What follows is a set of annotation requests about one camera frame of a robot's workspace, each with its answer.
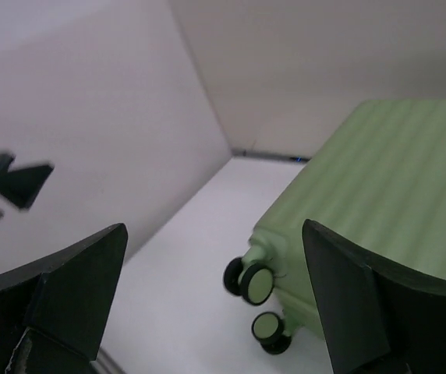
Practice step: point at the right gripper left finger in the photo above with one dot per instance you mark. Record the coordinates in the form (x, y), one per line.
(54, 310)

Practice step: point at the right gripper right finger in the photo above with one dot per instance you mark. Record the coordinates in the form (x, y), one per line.
(377, 315)

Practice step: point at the green suitcase blue lining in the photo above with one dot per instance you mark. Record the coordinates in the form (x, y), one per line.
(380, 182)

